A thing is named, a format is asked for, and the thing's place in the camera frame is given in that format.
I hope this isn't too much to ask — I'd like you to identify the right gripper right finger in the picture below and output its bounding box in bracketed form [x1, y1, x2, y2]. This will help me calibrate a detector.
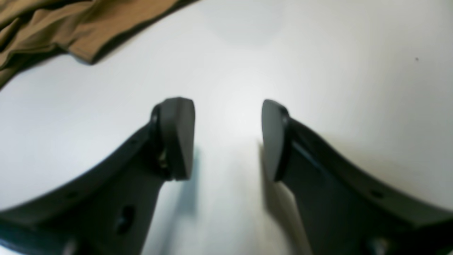
[262, 100, 453, 255]

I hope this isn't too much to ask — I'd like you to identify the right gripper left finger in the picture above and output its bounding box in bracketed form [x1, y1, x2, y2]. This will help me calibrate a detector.
[1, 97, 195, 255]

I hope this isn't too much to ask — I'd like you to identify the brown t-shirt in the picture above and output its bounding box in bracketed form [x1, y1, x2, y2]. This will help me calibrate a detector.
[0, 0, 192, 87]

